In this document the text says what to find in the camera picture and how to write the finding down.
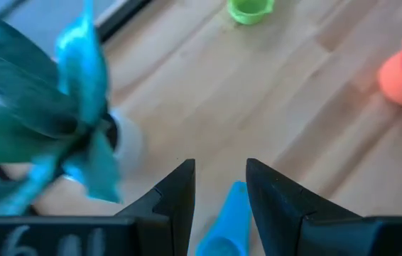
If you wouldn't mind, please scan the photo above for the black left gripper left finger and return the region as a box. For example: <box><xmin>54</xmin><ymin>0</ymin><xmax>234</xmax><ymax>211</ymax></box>
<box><xmin>115</xmin><ymin>159</ymin><xmax>197</xmax><ymax>256</ymax></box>

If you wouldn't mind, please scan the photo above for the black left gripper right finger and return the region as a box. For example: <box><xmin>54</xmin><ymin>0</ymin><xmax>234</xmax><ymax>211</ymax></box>
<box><xmin>246</xmin><ymin>159</ymin><xmax>374</xmax><ymax>256</ymax></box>

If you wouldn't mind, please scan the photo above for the teal measuring cup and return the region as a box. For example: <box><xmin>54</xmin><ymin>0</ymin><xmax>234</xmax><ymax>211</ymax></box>
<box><xmin>195</xmin><ymin>181</ymin><xmax>254</xmax><ymax>256</ymax></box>

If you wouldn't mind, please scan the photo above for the green measuring cup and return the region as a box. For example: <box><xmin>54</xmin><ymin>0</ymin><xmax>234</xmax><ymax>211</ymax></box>
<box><xmin>227</xmin><ymin>0</ymin><xmax>276</xmax><ymax>26</ymax></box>

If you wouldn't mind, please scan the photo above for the white plant pot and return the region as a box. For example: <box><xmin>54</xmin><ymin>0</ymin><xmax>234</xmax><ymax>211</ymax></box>
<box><xmin>108</xmin><ymin>108</ymin><xmax>146</xmax><ymax>172</ymax></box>

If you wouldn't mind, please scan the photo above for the green succulent plant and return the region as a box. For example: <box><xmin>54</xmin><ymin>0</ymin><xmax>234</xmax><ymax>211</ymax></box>
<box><xmin>0</xmin><ymin>0</ymin><xmax>124</xmax><ymax>218</ymax></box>

